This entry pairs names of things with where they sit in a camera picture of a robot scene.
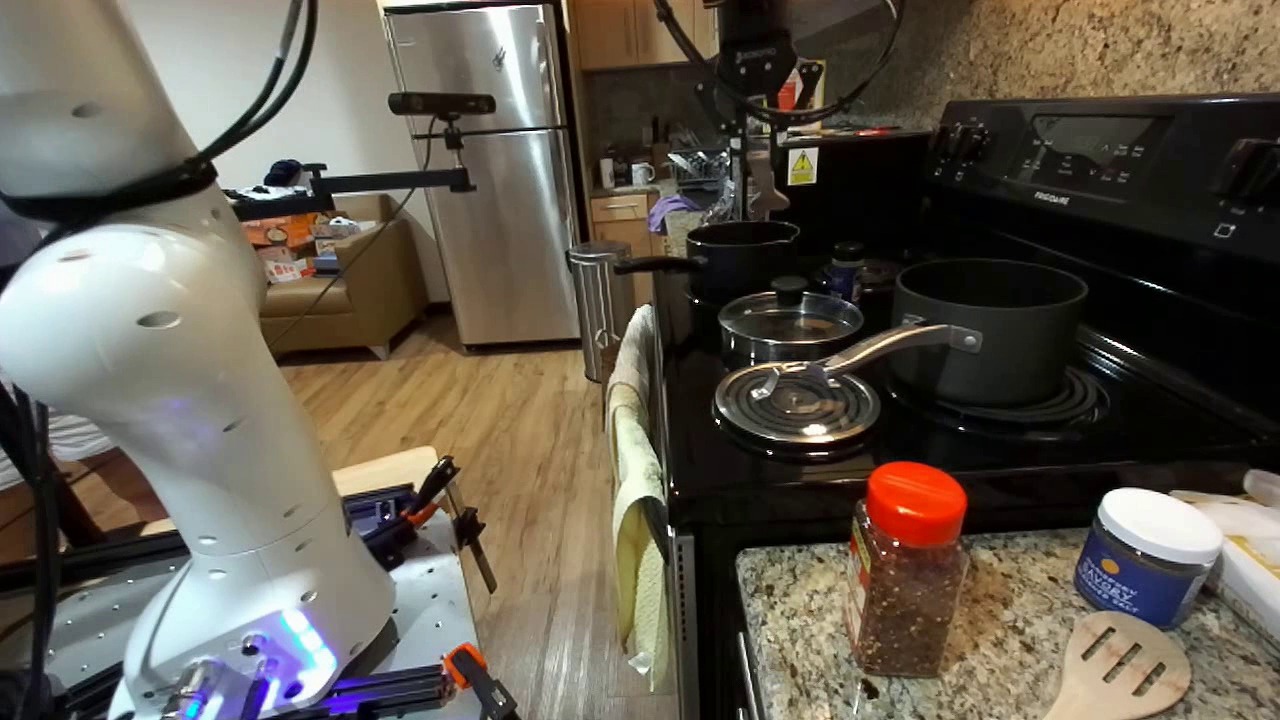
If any slotted wooden spatula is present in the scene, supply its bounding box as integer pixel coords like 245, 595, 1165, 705
1038, 608, 1196, 720

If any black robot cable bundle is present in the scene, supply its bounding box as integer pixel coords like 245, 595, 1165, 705
0, 0, 911, 720

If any stainless steel refrigerator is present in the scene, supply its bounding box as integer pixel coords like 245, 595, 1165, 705
381, 0, 588, 353

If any red lid spice jar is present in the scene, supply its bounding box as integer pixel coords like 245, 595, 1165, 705
849, 456, 972, 681

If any black box appliance yellow sticker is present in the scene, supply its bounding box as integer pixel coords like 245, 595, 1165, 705
776, 130, 935, 256

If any wooden board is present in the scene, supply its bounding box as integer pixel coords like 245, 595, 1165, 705
327, 444, 444, 504

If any black camera boom bar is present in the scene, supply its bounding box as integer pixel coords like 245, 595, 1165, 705
217, 160, 476, 225

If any large grey saucepan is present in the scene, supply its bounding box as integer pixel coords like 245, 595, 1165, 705
753, 252, 1090, 414

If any black depth sensor bar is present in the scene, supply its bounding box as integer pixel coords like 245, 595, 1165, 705
383, 90, 499, 119

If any cream kitchen towel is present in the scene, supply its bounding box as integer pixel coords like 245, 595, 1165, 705
603, 301, 677, 676

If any brown armchair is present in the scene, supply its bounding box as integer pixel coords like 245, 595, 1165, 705
236, 191, 431, 360

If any pot with glass lid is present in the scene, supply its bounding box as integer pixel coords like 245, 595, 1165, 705
715, 273, 871, 367

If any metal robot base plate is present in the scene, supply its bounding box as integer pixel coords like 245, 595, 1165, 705
0, 549, 489, 720

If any yellow red card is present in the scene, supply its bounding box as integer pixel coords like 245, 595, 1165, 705
776, 57, 833, 119

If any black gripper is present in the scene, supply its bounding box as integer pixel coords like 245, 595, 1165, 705
715, 0, 807, 225

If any black orange bar clamp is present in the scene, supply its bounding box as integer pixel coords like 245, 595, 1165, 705
355, 453, 504, 595
317, 639, 527, 720

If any steel rimmed flat pan lid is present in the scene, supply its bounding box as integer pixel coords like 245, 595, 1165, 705
710, 358, 889, 461

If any black pot with handle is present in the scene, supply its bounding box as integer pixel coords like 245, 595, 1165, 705
603, 216, 807, 306

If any blue jar white lid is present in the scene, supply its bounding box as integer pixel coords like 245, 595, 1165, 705
1072, 486, 1226, 631

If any black electric stove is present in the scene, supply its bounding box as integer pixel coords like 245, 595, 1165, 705
657, 92, 1280, 720

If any steel trash can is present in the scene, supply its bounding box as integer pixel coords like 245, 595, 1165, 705
572, 239, 631, 389

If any small dark blue bottle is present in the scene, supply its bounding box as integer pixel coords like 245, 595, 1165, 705
824, 238, 871, 306

